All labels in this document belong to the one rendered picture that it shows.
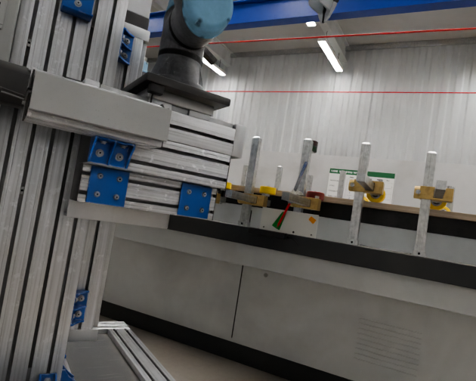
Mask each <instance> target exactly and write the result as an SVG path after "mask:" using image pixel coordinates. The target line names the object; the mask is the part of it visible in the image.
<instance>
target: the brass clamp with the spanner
mask: <svg viewBox="0 0 476 381"><path fill-rule="evenodd" d="M304 198H307V199H309V200H311V202H310V206H301V205H298V204H296V203H291V204H290V206H291V207H297V208H302V209H311V210H317V211H320V205H321V200H320V199H317V198H311V197H304Z"/></svg>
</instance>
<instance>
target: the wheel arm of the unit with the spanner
mask: <svg viewBox="0 0 476 381"><path fill-rule="evenodd" d="M281 200H286V201H289V202H291V203H296V204H298V205H301V206H310V202H311V200H309V199H307V198H304V197H301V196H299V195H296V194H293V193H290V192H285V191H283V192H282V198H281Z"/></svg>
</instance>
